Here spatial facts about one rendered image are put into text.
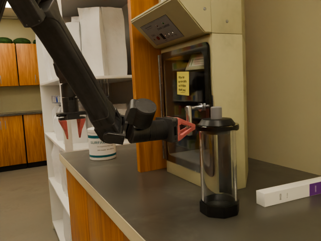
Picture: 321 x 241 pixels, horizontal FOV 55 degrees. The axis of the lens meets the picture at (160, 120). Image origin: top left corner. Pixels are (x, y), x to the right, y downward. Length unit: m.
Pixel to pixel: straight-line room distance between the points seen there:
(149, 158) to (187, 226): 0.52
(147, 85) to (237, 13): 0.44
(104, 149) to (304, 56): 0.92
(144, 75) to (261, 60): 0.50
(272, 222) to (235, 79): 0.41
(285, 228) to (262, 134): 0.68
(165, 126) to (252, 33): 0.71
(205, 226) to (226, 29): 0.54
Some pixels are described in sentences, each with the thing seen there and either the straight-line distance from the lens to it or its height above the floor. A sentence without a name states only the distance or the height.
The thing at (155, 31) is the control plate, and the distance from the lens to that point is 1.07.
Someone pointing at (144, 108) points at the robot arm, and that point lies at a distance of 0.77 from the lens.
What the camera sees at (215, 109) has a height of 1.20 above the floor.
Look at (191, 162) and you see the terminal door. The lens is 1.02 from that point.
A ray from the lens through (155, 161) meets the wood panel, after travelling 1.24.
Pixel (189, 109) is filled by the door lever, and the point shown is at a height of 1.20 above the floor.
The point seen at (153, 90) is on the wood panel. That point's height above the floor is 1.26.
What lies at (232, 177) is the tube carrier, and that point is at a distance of 0.79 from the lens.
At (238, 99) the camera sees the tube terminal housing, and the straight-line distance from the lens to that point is 0.96.
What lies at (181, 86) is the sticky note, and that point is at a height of 1.27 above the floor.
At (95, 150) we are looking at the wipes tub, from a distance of 1.48.
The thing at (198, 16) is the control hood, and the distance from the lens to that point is 0.90.
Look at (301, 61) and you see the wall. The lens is 1.25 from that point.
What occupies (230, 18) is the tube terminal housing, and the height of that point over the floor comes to 1.45.
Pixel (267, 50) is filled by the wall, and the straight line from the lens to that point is 1.36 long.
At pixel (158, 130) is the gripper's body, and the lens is 0.84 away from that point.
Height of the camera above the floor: 1.26
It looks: 6 degrees down
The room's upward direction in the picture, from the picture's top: 3 degrees counter-clockwise
